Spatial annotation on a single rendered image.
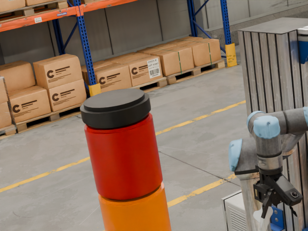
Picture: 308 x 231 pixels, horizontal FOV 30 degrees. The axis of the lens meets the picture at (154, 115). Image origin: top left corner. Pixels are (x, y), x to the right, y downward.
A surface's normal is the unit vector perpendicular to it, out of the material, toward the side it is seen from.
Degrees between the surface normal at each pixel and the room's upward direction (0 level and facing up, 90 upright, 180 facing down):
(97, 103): 0
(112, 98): 0
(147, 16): 90
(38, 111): 91
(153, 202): 90
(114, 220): 90
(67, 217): 0
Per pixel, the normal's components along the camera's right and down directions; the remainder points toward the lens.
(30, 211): -0.15, -0.94
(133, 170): 0.26, 0.26
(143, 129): 0.70, 0.11
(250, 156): 0.05, -0.05
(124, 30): 0.53, 0.18
